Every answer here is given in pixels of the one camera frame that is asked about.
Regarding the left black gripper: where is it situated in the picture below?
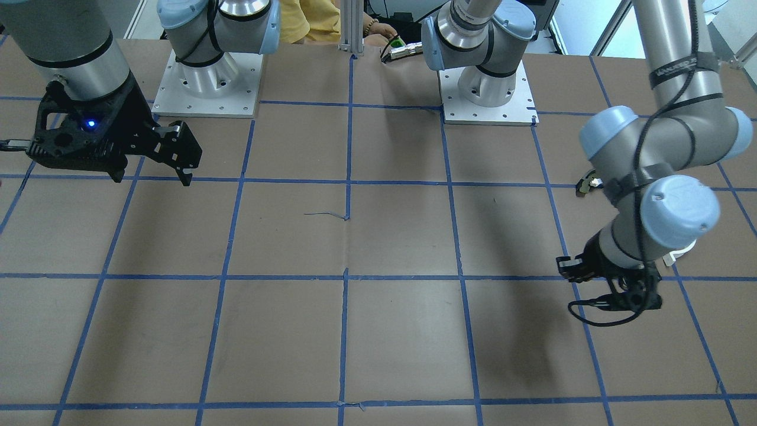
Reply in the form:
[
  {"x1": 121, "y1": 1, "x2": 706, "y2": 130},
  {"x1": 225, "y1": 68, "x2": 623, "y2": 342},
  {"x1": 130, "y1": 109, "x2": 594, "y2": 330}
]
[{"x1": 556, "y1": 234, "x2": 663, "y2": 313}]

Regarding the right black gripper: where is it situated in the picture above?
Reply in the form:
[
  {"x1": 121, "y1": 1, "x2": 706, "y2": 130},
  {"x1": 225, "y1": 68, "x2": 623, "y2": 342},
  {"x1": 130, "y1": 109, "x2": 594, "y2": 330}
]
[{"x1": 27, "y1": 75, "x2": 202, "y2": 187}]

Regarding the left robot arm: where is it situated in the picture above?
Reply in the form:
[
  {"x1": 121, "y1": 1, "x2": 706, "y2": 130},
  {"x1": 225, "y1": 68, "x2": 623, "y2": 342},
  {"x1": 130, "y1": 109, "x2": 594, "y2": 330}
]
[{"x1": 422, "y1": 1, "x2": 753, "y2": 318}]

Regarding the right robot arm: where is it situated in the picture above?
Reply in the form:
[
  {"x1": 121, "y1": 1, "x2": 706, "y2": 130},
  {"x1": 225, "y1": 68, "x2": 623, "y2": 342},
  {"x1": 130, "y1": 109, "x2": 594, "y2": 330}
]
[{"x1": 2, "y1": 1, "x2": 281, "y2": 186}]

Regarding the white curved plastic part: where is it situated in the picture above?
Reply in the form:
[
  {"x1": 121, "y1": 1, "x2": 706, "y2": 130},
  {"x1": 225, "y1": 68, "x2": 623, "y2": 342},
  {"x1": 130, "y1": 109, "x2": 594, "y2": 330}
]
[{"x1": 662, "y1": 240, "x2": 697, "y2": 267}]

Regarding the brake shoe part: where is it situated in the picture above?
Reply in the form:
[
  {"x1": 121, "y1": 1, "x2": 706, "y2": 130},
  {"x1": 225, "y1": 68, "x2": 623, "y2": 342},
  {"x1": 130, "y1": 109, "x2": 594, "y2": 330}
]
[{"x1": 575, "y1": 168, "x2": 604, "y2": 198}]

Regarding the person in yellow shirt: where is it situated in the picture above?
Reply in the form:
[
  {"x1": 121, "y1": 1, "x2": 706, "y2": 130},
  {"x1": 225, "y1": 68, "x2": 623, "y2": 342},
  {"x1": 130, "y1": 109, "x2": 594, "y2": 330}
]
[{"x1": 279, "y1": 1, "x2": 399, "y2": 47}]

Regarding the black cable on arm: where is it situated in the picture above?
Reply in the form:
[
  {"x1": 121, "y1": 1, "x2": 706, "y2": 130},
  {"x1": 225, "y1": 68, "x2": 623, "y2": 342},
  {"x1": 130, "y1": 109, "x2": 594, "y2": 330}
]
[{"x1": 568, "y1": 0, "x2": 707, "y2": 327}]

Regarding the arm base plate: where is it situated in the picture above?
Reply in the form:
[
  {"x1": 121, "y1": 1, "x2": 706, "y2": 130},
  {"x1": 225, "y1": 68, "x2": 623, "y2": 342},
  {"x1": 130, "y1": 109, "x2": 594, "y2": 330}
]
[
  {"x1": 438, "y1": 62, "x2": 540, "y2": 126},
  {"x1": 152, "y1": 52, "x2": 265, "y2": 119}
]

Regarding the aluminium frame post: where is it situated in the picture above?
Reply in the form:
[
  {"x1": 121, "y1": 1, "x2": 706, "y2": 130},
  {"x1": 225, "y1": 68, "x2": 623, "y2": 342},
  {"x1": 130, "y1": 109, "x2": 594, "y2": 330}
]
[{"x1": 338, "y1": 0, "x2": 363, "y2": 59}]

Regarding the green handled tool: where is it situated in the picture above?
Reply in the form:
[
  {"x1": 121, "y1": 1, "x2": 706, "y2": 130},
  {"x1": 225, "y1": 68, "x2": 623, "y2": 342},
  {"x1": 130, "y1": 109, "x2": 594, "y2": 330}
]
[{"x1": 381, "y1": 35, "x2": 406, "y2": 64}]

